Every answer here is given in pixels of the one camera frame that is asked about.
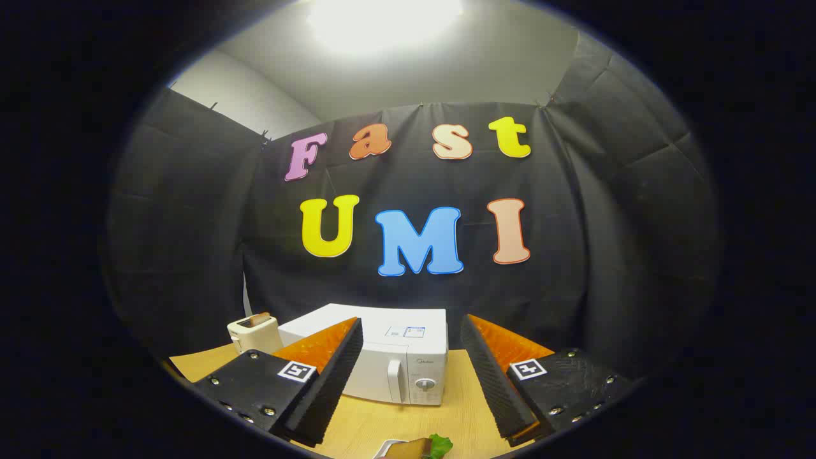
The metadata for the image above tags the white microwave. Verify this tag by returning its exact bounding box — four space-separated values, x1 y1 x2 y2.
278 303 449 407

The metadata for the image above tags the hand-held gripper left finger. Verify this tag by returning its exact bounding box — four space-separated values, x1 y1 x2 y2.
191 317 364 448

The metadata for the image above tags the cream toaster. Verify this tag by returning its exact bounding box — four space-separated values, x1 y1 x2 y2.
227 314 284 355

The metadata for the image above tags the black backdrop cloth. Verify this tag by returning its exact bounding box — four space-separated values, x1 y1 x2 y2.
105 32 721 383

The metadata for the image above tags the brown bread lettuce sandwich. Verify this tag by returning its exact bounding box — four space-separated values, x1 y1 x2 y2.
386 435 455 459

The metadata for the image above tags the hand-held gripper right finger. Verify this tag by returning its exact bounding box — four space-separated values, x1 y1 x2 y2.
460 314 639 447

